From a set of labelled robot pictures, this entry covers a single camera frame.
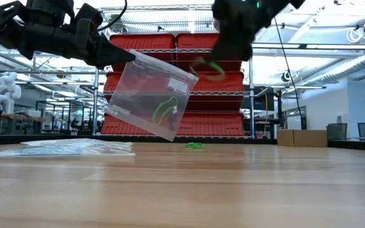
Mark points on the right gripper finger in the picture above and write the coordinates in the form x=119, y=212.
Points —
x=233, y=52

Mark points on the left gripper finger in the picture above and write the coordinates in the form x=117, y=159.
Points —
x=112, y=57

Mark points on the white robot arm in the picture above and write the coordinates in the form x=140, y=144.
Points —
x=6, y=95

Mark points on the red plastic storage bin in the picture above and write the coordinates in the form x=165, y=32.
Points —
x=111, y=82
x=227, y=85
x=214, y=125
x=122, y=126
x=195, y=44
x=144, y=41

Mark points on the round grey fixture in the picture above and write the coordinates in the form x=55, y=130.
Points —
x=286, y=76

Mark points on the black equipment rack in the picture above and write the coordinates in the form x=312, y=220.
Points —
x=260, y=104

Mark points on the wooden workbench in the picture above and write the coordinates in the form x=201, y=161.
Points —
x=11, y=116

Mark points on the brown cardboard box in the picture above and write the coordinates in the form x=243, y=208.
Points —
x=309, y=137

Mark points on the background black frame workstation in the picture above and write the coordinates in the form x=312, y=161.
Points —
x=59, y=117

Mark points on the black aluminium table frame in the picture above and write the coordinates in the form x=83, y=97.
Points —
x=11, y=140

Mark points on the silver ventilation duct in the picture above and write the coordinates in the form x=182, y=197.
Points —
x=344, y=68

